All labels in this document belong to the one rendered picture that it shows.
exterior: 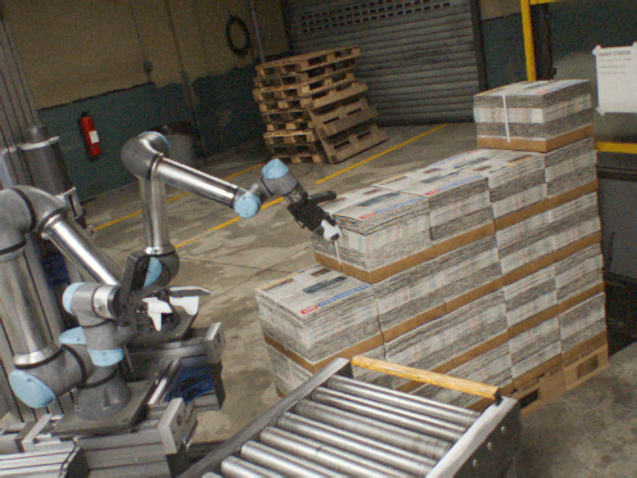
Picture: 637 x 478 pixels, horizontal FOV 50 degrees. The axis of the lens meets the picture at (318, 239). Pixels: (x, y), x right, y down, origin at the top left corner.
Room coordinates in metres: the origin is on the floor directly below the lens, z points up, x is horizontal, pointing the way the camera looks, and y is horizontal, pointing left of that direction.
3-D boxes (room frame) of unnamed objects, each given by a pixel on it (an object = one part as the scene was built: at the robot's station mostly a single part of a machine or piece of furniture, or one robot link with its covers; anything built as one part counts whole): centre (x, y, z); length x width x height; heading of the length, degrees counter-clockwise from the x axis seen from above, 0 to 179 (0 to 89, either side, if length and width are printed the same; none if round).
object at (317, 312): (2.46, -0.33, 0.42); 1.17 x 0.39 x 0.83; 118
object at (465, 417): (1.50, -0.12, 0.77); 0.47 x 0.05 x 0.05; 46
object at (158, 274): (2.20, 0.60, 0.98); 0.13 x 0.12 x 0.14; 170
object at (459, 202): (2.53, -0.45, 0.95); 0.38 x 0.29 x 0.23; 26
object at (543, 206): (2.66, -0.71, 0.86); 0.38 x 0.29 x 0.04; 28
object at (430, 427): (1.45, -0.08, 0.77); 0.47 x 0.05 x 0.05; 46
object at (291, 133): (9.25, -0.28, 0.65); 1.33 x 0.94 x 1.30; 140
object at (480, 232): (2.52, -0.45, 0.86); 0.38 x 0.29 x 0.04; 26
